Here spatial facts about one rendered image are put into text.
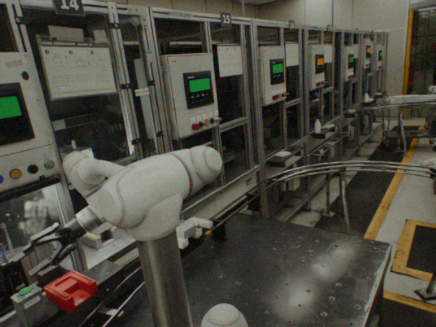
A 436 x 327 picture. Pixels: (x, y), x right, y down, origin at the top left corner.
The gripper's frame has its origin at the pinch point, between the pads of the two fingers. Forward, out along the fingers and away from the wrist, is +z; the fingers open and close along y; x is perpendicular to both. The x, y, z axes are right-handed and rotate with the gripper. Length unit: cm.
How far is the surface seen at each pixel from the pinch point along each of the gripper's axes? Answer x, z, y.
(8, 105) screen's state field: -18, -26, 45
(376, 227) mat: 15, -233, -206
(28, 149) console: -18.2, -22.4, 28.4
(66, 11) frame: -33, -64, 62
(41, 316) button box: 7.2, 8.1, -16.7
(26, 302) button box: 6.6, 7.8, -8.2
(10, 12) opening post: -29, -45, 69
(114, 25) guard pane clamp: -38, -82, 50
